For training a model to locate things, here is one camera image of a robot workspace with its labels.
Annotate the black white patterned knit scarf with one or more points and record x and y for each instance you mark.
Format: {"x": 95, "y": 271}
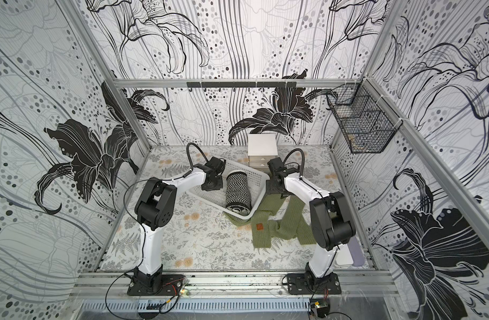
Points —
{"x": 238, "y": 194}

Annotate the white purple flat objects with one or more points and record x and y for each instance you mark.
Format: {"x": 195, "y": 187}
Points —
{"x": 350, "y": 254}

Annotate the white small drawer box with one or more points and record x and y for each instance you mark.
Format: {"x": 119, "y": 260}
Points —
{"x": 261, "y": 149}

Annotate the small black electronics box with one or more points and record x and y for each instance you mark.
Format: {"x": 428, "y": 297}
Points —
{"x": 319, "y": 308}

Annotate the white slotted cable duct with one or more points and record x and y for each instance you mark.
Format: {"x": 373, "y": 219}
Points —
{"x": 199, "y": 305}

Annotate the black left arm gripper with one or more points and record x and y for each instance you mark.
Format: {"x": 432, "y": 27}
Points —
{"x": 218, "y": 186}

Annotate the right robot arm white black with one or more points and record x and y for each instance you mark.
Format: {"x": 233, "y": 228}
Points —
{"x": 332, "y": 227}

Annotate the black wire wall basket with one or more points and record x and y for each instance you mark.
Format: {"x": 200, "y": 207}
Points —
{"x": 365, "y": 126}

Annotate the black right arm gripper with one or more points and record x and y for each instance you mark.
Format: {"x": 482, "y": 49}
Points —
{"x": 274, "y": 186}

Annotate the green knit scarf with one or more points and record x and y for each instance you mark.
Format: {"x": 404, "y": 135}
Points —
{"x": 277, "y": 217}

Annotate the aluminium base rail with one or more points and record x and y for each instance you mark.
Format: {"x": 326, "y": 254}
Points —
{"x": 246, "y": 284}

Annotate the white plastic perforated basket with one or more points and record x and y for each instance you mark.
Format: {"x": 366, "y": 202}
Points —
{"x": 257, "y": 182}

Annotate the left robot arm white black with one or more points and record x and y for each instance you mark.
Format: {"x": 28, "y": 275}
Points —
{"x": 155, "y": 208}

